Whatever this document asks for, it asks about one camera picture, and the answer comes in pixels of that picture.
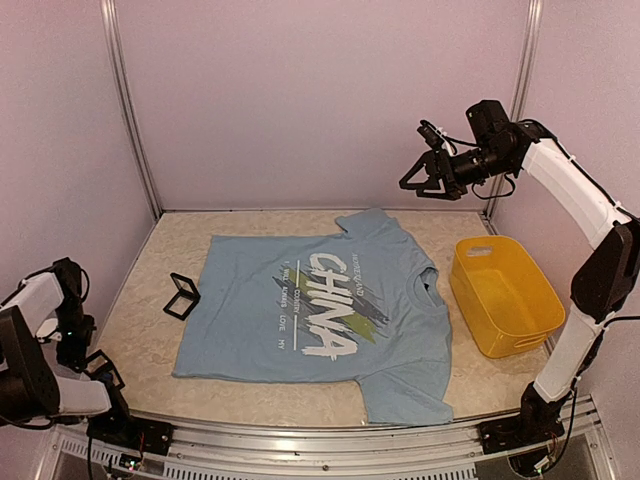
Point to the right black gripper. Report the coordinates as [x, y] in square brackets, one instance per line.
[435, 160]

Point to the front aluminium rail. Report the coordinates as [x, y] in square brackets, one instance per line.
[461, 450]

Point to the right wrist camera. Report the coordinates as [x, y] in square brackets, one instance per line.
[435, 138]

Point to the yellow plastic basket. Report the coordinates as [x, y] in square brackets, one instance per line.
[506, 300]

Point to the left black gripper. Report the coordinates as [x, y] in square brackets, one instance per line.
[76, 353]

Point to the left aluminium frame post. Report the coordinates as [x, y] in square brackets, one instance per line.
[115, 49]

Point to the aluminium frame post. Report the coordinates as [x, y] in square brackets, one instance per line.
[115, 49]
[524, 75]

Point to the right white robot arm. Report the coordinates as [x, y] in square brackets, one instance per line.
[599, 289]

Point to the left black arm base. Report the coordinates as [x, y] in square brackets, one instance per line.
[119, 427]

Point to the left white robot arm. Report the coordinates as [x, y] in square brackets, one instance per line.
[48, 305]

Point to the black brooch case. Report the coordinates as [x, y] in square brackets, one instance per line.
[186, 298]
[97, 363]

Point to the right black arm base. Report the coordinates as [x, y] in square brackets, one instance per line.
[537, 421]

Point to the right aluminium frame post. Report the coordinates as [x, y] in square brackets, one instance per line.
[524, 75]

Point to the light blue printed t-shirt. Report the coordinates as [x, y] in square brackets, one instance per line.
[359, 305]

